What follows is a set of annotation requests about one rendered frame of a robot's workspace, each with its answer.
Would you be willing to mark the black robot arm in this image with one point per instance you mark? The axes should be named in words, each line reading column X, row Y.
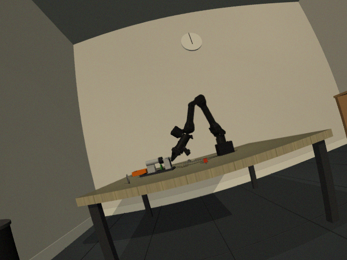
column 189, row 127

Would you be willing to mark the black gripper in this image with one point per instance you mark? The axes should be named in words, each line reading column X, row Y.
column 176, row 151

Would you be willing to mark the orange rectangular tray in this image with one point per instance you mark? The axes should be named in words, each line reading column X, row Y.
column 139, row 172

